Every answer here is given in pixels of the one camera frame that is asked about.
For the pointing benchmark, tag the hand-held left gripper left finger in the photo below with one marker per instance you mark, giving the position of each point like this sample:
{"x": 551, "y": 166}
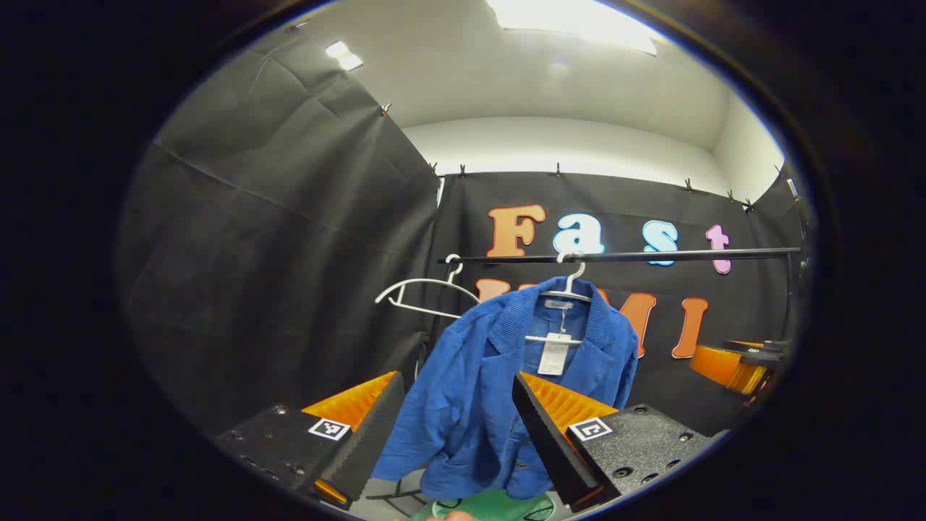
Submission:
{"x": 369, "y": 441}

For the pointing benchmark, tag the large ceiling light panel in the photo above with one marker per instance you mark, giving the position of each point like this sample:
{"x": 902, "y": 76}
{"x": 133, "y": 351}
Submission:
{"x": 571, "y": 18}

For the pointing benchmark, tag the white plastic hanger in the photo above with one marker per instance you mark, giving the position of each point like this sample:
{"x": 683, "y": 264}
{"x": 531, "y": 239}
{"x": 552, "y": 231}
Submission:
{"x": 571, "y": 293}
{"x": 427, "y": 282}

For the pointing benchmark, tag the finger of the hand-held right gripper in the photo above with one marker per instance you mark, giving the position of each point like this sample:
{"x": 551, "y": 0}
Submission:
{"x": 723, "y": 367}
{"x": 763, "y": 352}

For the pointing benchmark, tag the small ceiling light panel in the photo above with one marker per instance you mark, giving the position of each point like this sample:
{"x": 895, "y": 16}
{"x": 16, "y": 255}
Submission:
{"x": 343, "y": 56}

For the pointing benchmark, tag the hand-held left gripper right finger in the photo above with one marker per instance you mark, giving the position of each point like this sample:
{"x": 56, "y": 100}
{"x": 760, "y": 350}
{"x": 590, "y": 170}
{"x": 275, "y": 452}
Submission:
{"x": 553, "y": 449}

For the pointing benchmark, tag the green laundry hamper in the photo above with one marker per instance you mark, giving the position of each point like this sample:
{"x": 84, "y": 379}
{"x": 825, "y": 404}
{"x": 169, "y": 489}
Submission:
{"x": 499, "y": 506}

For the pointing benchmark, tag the white garment tag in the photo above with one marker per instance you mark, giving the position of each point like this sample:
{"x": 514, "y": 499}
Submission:
{"x": 554, "y": 356}

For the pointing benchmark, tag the black backdrop cloth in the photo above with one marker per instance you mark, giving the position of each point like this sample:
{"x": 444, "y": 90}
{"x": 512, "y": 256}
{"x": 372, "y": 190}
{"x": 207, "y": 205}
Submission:
{"x": 253, "y": 275}

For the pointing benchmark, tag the black clothes rail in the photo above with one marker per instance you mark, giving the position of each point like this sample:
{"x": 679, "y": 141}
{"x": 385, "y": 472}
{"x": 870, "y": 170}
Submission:
{"x": 651, "y": 255}

